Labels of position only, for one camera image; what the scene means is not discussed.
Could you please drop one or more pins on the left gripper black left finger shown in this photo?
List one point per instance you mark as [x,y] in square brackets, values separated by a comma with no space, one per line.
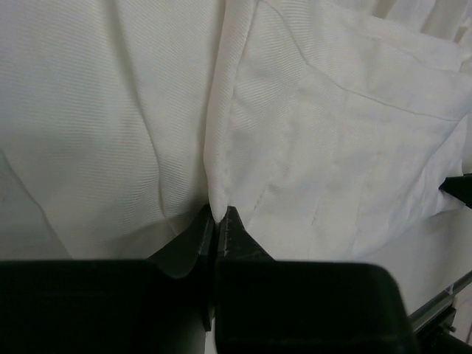
[154,305]

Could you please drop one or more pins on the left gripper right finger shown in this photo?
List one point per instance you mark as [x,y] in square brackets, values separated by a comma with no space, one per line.
[263,305]

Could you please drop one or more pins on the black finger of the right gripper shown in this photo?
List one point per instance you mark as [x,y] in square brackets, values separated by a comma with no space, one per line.
[459,187]

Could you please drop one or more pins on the white pleated skirt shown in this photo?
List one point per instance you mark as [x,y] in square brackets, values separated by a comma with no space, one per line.
[329,125]

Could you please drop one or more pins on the aluminium table frame rail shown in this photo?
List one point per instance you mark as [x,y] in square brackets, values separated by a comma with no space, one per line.
[434,307]

